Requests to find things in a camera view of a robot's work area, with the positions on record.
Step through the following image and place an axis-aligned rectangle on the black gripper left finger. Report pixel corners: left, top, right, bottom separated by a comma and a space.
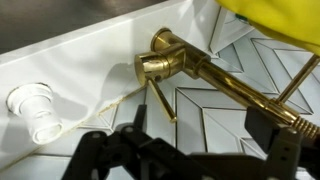
60, 104, 203, 180

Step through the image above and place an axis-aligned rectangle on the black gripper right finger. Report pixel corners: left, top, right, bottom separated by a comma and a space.
244, 106, 304, 180

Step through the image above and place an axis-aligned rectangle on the gold faucet lever handle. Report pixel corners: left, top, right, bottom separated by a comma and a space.
146, 77, 178, 124

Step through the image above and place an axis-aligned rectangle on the gold spring faucet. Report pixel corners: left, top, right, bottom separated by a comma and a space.
133, 27, 320, 141

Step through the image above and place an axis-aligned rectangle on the yellow cloth on faucet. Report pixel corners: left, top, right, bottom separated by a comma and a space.
214, 0, 320, 57

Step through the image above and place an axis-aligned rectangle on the stainless steel sink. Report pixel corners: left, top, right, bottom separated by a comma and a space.
0, 0, 168, 55

